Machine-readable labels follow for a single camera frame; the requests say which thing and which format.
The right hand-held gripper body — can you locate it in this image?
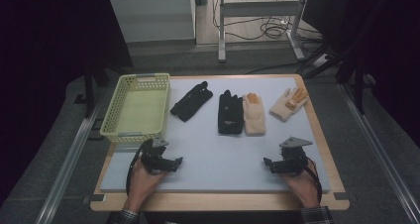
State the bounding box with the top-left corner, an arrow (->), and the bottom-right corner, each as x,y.
270,136 -> 313,176

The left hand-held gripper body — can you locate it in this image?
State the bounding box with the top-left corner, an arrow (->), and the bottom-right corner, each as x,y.
140,136 -> 170,174

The pale green plastic basket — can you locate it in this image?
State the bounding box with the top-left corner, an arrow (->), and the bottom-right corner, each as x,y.
99,72 -> 171,144

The cream fluffy glove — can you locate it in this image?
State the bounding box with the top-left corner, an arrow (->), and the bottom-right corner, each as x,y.
242,92 -> 266,137

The cream glove with orange patch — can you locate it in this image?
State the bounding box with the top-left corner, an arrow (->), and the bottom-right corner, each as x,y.
268,86 -> 310,123

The plain black glove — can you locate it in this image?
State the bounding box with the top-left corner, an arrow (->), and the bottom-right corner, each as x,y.
169,80 -> 214,123

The black glove with small print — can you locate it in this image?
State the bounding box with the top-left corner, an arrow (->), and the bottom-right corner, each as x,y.
217,89 -> 245,135

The person's left hand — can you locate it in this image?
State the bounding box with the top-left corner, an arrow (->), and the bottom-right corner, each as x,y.
124,159 -> 169,212

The person's right hand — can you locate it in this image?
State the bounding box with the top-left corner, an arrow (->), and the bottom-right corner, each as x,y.
280,161 -> 321,209

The grey foam mat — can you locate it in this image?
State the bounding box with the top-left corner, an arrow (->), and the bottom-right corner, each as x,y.
99,76 -> 332,194

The black tape piece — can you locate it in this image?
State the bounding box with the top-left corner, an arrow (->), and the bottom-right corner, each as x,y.
82,193 -> 107,204

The black metal stand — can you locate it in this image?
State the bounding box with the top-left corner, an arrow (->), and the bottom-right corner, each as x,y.
73,63 -> 111,119

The black tripod stand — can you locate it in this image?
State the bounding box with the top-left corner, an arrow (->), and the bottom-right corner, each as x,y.
296,40 -> 368,116

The white cabinet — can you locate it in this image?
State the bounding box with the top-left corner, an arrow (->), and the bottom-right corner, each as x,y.
108,0 -> 196,44

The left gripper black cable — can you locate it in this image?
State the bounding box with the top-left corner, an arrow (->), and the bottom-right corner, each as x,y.
125,141 -> 150,196

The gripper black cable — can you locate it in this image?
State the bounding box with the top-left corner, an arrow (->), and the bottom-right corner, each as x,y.
305,158 -> 323,202
125,141 -> 150,196

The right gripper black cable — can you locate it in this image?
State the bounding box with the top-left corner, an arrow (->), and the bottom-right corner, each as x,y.
305,158 -> 323,202

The metal floor rail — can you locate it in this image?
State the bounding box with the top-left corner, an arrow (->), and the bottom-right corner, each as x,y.
339,83 -> 420,224
34,88 -> 107,224

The black floor cable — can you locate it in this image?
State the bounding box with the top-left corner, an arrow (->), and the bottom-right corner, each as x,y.
246,60 -> 305,75

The tangle of floor cables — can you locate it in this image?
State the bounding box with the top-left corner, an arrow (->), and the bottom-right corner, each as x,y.
212,0 -> 323,43

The white desk frame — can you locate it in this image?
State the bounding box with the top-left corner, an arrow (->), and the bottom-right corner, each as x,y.
217,0 -> 311,63

